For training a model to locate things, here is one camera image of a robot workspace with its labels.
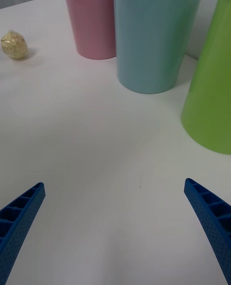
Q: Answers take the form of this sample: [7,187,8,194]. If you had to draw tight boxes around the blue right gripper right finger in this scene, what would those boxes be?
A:
[184,178,231,285]

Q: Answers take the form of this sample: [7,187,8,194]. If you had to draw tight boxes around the pale blue plastic bin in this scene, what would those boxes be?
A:
[112,0,207,95]

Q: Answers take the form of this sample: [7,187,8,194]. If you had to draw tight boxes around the pink plastic bin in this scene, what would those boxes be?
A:
[60,0,118,60]

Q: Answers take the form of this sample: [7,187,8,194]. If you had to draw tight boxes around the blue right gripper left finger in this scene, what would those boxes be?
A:
[0,182,46,285]

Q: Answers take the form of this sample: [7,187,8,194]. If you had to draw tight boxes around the green plastic bin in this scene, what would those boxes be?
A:
[180,0,231,155]

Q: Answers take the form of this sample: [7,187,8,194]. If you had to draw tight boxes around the pale yellow ball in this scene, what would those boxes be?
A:
[0,30,29,61]

